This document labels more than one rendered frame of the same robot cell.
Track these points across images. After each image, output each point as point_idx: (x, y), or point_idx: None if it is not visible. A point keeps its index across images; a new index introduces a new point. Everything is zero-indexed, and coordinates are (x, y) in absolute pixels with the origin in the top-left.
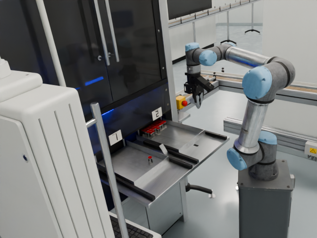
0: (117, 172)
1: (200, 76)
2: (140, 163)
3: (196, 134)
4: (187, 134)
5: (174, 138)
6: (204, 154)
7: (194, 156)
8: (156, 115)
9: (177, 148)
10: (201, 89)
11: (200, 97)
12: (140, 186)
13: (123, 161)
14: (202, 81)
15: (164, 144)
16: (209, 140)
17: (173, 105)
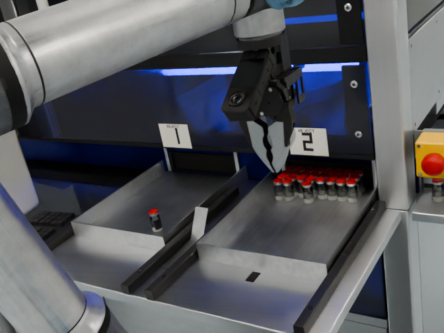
0: (133, 201)
1: (259, 56)
2: (164, 215)
3: (323, 261)
4: (320, 246)
5: (288, 230)
6: (199, 302)
7: (187, 287)
8: (303, 146)
9: (201, 240)
10: (268, 109)
11: (269, 133)
12: (76, 240)
13: (176, 195)
14: (235, 76)
15: (222, 217)
16: (288, 298)
17: (388, 149)
